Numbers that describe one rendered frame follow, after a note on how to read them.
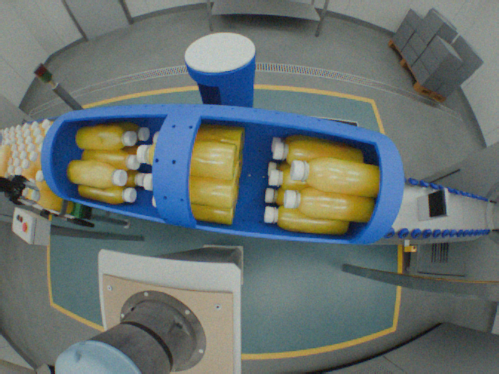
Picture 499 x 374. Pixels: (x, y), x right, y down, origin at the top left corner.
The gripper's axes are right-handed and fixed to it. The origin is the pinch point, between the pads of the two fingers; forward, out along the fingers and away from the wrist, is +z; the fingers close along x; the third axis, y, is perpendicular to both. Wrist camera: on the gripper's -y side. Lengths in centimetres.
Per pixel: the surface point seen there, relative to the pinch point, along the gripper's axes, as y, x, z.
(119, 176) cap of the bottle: 44.4, 11.0, -2.1
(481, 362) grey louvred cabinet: 271, -100, 14
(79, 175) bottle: 30.5, 9.3, -3.6
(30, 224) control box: 0.1, -10.7, 0.2
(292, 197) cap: 85, 11, -2
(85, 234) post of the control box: -6.6, -12.7, 40.7
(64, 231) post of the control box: -6.5, -12.6, 24.6
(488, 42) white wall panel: 497, 348, -37
